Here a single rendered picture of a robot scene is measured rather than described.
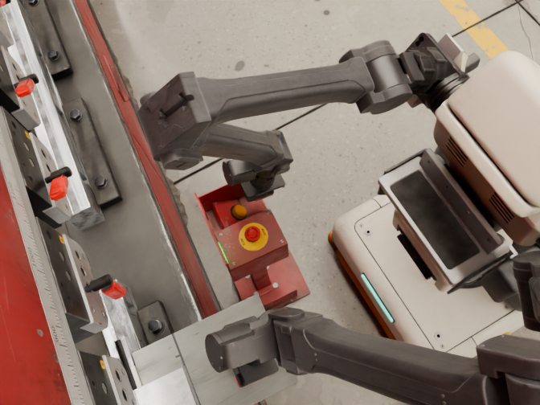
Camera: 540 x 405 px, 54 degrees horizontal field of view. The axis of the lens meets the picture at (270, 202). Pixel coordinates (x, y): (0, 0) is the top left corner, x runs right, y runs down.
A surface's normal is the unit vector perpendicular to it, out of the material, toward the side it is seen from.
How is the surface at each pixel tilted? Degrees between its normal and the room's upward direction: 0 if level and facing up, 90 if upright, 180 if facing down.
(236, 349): 35
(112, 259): 0
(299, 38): 0
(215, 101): 29
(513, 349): 67
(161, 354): 0
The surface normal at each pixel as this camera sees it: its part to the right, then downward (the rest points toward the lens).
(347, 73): 0.43, -0.31
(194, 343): -0.06, -0.36
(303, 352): -0.85, 0.18
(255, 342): 0.47, -0.06
